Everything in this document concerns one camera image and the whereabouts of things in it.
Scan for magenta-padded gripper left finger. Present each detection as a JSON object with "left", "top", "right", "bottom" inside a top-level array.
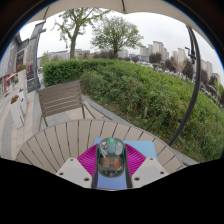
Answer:
[{"left": 54, "top": 143, "right": 100, "bottom": 190}]

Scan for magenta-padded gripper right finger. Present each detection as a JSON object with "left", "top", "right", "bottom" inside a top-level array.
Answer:
[{"left": 123, "top": 143, "right": 169, "bottom": 190}]

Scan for blue mouse pad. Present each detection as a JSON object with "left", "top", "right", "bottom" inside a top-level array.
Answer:
[{"left": 93, "top": 137, "right": 158, "bottom": 191}]

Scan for brown slatted chair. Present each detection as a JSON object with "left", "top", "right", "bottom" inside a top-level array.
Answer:
[{"left": 37, "top": 79, "right": 96, "bottom": 133}]

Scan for tall white flower planter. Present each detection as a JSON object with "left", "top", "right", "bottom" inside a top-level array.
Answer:
[
  {"left": 9, "top": 94, "right": 28, "bottom": 131},
  {"left": 14, "top": 63, "right": 28, "bottom": 94}
]

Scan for dark curved parasol pole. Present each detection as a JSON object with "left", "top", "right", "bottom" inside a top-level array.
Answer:
[{"left": 168, "top": 25, "right": 202, "bottom": 147}]

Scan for far apartment buildings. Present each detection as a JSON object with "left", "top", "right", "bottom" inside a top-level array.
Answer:
[{"left": 138, "top": 39, "right": 216, "bottom": 79}]

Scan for grey shopfront building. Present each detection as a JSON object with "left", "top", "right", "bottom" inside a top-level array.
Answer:
[{"left": 0, "top": 33, "right": 29, "bottom": 98}]

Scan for sparse-leaved tree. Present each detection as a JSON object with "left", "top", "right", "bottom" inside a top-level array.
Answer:
[{"left": 53, "top": 8, "right": 111, "bottom": 60}]

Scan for full-crowned green tree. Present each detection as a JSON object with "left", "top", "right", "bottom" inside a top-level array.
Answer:
[{"left": 90, "top": 15, "right": 144, "bottom": 59}]

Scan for beige parasol canopy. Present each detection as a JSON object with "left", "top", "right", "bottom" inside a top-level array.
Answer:
[{"left": 28, "top": 0, "right": 214, "bottom": 48}]

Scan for grey lamp post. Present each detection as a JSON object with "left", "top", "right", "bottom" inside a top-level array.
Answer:
[{"left": 32, "top": 28, "right": 48, "bottom": 93}]

